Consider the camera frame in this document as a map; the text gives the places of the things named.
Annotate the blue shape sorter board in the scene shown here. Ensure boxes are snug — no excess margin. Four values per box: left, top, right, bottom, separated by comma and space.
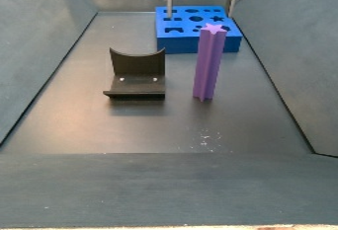
156, 6, 243, 54

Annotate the purple star-shaped prism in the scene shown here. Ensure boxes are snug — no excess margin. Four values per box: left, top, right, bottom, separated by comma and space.
192, 24, 227, 102

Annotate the black curved holder stand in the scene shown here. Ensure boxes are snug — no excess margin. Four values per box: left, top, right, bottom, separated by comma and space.
102, 49, 167, 99

